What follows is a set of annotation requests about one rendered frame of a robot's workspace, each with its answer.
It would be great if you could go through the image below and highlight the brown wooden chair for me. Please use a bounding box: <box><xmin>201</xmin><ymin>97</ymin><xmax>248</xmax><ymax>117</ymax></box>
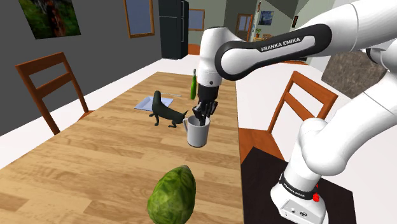
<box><xmin>15</xmin><ymin>52</ymin><xmax>94</xmax><ymax>136</ymax></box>
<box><xmin>237</xmin><ymin>70</ymin><xmax>339</xmax><ymax>164</ymax></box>

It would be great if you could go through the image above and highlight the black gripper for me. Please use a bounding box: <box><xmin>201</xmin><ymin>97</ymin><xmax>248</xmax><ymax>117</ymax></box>
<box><xmin>192</xmin><ymin>83</ymin><xmax>220</xmax><ymax>127</ymax></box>

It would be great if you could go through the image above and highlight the green bottle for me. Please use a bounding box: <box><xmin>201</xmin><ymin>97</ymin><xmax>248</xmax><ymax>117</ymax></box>
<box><xmin>190</xmin><ymin>69</ymin><xmax>199</xmax><ymax>101</ymax></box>

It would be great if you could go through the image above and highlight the brown door with panes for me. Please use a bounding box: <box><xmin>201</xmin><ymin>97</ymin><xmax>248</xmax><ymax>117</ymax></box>
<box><xmin>235</xmin><ymin>13</ymin><xmax>254</xmax><ymax>42</ymax></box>

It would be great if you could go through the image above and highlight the blue night-sky wall picture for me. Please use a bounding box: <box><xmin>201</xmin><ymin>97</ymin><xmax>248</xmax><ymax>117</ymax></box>
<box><xmin>258</xmin><ymin>10</ymin><xmax>275</xmax><ymax>27</ymax></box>

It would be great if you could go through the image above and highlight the green wall picture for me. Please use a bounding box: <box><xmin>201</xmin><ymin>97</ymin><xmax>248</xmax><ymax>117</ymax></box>
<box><xmin>18</xmin><ymin>0</ymin><xmax>82</xmax><ymax>41</ymax></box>

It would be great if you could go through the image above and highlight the wooden table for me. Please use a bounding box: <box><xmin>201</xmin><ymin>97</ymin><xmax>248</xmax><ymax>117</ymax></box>
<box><xmin>0</xmin><ymin>71</ymin><xmax>246</xmax><ymax>224</ymax></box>

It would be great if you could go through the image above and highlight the pale blue square plate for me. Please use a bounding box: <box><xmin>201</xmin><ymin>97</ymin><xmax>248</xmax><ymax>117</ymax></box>
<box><xmin>133</xmin><ymin>95</ymin><xmax>174</xmax><ymax>112</ymax></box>

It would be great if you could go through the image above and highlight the black robot stand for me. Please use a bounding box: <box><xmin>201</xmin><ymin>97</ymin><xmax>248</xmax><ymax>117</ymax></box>
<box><xmin>240</xmin><ymin>146</ymin><xmax>358</xmax><ymax>224</ymax></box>

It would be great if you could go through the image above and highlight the small wood-framed window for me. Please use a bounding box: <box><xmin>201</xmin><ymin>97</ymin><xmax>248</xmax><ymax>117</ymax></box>
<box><xmin>188</xmin><ymin>8</ymin><xmax>205</xmax><ymax>32</ymax></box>

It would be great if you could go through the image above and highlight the grey mug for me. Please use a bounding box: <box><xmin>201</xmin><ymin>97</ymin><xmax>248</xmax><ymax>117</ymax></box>
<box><xmin>182</xmin><ymin>115</ymin><xmax>211</xmax><ymax>148</ymax></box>

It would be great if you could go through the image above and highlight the dark dog figure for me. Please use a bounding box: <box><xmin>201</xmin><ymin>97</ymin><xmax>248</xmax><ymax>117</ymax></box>
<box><xmin>148</xmin><ymin>90</ymin><xmax>190</xmax><ymax>129</ymax></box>

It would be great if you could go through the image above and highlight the green cabbage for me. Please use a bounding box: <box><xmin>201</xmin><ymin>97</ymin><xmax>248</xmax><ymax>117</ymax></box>
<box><xmin>146</xmin><ymin>164</ymin><xmax>197</xmax><ymax>224</ymax></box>

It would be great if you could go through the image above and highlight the black refrigerator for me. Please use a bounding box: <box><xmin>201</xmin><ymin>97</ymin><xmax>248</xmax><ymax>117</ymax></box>
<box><xmin>158</xmin><ymin>0</ymin><xmax>190</xmax><ymax>60</ymax></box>

